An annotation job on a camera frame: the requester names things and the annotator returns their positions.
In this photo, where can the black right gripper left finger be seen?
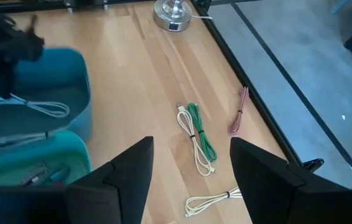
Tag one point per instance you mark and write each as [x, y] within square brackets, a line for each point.
[117, 193]

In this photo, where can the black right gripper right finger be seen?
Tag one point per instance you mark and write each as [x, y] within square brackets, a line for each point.
[272, 193]

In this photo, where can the teal plastic bin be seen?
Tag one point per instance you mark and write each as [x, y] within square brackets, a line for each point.
[70, 155]

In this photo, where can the blue plastic bin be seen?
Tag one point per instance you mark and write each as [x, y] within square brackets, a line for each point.
[64, 71]

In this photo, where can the black table edge clamp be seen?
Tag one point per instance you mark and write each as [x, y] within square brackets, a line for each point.
[314, 164]

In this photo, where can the silver table lamp white shade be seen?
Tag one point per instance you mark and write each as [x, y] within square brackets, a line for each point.
[173, 18]

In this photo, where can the black aluminium frame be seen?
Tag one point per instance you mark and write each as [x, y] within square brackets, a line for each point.
[253, 90]

